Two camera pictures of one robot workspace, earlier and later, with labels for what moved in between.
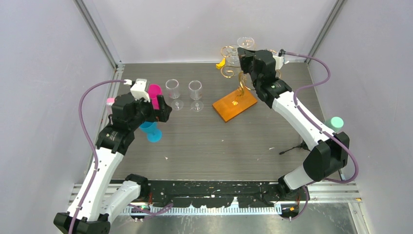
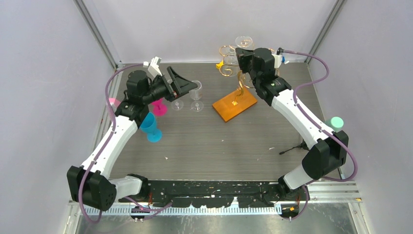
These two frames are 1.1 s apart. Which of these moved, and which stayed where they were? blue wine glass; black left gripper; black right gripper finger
Moved: black left gripper
Stayed: black right gripper finger; blue wine glass
